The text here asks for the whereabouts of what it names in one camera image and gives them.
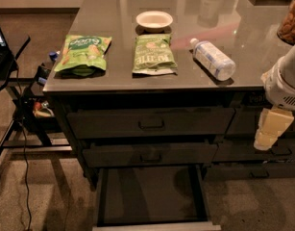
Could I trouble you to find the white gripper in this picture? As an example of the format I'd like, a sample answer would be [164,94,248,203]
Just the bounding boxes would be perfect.
[254,60,295,151]

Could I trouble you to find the green rice chip bag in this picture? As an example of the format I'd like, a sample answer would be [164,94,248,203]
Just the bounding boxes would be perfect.
[55,35,112,77]

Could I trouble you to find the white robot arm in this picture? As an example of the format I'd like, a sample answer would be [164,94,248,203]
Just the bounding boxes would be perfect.
[254,45,295,150]

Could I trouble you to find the middle right drawer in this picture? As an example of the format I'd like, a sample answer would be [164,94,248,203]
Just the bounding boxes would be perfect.
[212,139,295,162]

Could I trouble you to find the top right drawer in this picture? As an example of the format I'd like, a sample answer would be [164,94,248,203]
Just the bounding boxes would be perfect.
[226,107,295,138]

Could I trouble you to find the bottom right drawer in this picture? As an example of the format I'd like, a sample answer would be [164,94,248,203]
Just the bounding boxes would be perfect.
[205,163,295,181]

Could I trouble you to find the top left drawer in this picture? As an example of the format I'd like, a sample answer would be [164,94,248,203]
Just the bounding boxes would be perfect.
[66,107,234,139]

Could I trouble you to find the green kettle chip bag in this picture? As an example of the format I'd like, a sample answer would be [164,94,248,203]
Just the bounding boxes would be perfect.
[133,34,178,75]

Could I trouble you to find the middle left drawer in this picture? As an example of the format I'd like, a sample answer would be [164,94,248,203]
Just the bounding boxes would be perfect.
[83,142,217,167]

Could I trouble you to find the open bottom drawer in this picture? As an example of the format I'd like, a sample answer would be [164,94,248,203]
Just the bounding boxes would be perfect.
[92,165,221,231]

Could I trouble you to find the clear plastic water bottle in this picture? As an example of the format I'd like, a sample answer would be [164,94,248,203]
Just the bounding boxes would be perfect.
[190,38,236,81]

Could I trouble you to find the dark cabinet counter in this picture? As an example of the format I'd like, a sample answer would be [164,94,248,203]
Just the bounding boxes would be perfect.
[44,0,288,181]

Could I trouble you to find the white paper bowl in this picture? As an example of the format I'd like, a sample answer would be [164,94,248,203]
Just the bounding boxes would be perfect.
[135,11,173,33]

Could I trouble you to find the blue capped bottle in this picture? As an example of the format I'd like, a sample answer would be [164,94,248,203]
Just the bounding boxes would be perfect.
[49,51,60,62]

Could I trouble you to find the colourful items on shelf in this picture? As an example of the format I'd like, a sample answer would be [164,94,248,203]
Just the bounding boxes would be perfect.
[33,101,55,118]

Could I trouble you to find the black device with screen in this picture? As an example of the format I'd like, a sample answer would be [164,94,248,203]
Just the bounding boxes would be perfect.
[36,65,51,86]

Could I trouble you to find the black side desk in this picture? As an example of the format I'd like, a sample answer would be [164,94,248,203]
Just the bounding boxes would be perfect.
[0,35,69,156]

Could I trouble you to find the black power cable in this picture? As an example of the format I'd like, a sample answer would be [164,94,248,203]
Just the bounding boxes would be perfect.
[12,60,34,231]

